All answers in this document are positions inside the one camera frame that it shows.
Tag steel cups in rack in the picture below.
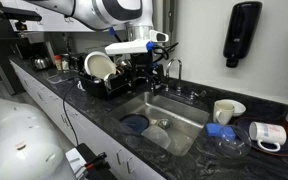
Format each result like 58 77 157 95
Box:
115 59 133 75

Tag clear glass bowl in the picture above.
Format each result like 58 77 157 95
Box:
197 124 252 159

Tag steel kettle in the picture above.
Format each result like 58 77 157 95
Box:
31 56 52 71

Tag stainless steel sink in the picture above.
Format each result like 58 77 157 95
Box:
109 91 211 157

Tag grey camera on wrist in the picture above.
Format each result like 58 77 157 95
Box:
149 29 170 44

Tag black dish rack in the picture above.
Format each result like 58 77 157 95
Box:
77 63 144 99

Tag clear plastic container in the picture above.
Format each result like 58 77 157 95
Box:
140 124 172 150

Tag black wall soap dispenser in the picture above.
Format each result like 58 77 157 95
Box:
222 1 263 69

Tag dark blue plate in basin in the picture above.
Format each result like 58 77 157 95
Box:
119 113 150 134

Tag metal sink drain strainer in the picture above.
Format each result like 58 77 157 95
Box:
156 118 174 131

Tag black device with red pen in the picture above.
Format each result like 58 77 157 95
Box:
64 142 119 180

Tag spice jar red cap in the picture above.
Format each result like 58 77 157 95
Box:
53 54 63 72

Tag chrome faucet side handle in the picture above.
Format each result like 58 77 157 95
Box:
189 89 207 102

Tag blue sponge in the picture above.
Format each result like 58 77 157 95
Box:
205 122 237 141

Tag glass jar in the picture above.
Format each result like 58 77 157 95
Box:
60 54 71 72

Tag thin black cable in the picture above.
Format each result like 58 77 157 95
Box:
62 79 80 147

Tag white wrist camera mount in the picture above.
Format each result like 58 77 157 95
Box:
104 38 154 56

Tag dark blue saucer plate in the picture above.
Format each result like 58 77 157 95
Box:
233 117 288 157

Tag clear flat plastic lid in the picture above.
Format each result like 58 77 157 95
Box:
46 74 70 85

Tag white mug with print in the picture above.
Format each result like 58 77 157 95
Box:
248 121 288 153

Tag chrome gooseneck faucet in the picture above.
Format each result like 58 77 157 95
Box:
164 57 184 96

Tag small chrome tap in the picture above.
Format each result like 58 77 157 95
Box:
149 79 158 97

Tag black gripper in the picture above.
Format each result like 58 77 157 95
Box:
130 52 155 88

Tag white cabinet with drawers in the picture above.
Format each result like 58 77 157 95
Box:
9 59 167 180

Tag large white plate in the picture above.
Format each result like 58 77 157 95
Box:
83 50 117 81

